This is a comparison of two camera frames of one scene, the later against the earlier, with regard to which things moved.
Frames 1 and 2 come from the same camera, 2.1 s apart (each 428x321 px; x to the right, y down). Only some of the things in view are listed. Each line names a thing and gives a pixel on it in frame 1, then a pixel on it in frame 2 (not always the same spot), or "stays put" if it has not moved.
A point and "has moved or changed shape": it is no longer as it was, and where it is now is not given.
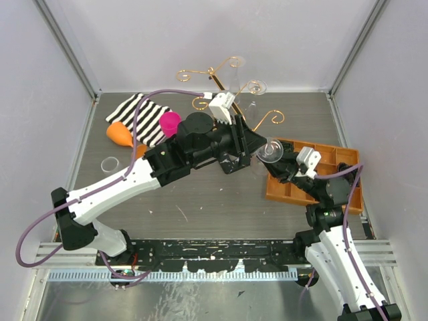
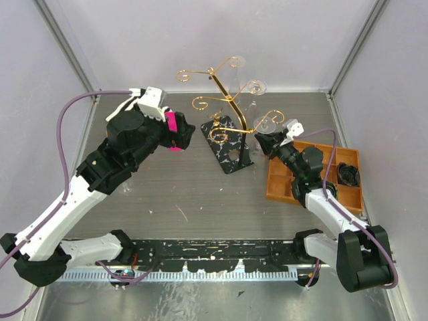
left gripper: [245, 142] → [182, 138]
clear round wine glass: [270, 152] has moved or changed shape
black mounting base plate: [198, 255] stays put
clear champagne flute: [255, 87] stays put
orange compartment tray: [331, 157] stays put
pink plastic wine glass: [169, 121] stays put
